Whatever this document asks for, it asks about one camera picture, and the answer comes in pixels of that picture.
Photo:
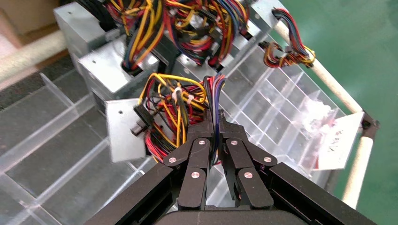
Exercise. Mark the clear plastic divider tray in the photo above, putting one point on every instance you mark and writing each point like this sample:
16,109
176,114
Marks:
62,161

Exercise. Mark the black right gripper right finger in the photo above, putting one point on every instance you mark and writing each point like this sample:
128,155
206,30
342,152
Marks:
242,155

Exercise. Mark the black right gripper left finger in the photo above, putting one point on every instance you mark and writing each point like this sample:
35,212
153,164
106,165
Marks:
196,155

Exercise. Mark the white sign with Chinese print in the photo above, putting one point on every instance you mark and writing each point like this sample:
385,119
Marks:
335,149

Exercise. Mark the crumpled clear plastic bag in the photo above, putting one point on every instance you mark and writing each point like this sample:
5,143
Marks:
317,115

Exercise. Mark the brown cardboard box with dividers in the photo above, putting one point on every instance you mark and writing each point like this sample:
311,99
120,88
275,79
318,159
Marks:
28,15

